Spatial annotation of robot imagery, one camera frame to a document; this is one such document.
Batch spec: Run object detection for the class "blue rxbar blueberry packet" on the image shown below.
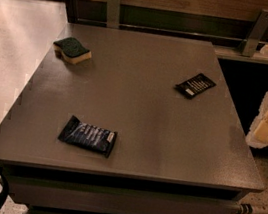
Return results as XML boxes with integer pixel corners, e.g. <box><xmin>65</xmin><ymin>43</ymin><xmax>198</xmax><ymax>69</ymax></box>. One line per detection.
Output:
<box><xmin>57</xmin><ymin>116</ymin><xmax>118</xmax><ymax>157</ymax></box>

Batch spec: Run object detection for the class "green and yellow sponge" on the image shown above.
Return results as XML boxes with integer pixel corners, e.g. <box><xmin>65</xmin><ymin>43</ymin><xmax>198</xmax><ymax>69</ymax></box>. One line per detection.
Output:
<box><xmin>53</xmin><ymin>37</ymin><xmax>92</xmax><ymax>64</ymax></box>

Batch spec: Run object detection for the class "black snack bar packet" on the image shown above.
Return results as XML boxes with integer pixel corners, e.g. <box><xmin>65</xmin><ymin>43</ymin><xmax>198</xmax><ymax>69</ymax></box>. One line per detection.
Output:
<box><xmin>175</xmin><ymin>73</ymin><xmax>216</xmax><ymax>99</ymax></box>

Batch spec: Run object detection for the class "left metal bracket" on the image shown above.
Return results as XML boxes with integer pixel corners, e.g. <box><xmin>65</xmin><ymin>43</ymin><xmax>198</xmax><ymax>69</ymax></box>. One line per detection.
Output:
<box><xmin>106</xmin><ymin>0</ymin><xmax>121</xmax><ymax>29</ymax></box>

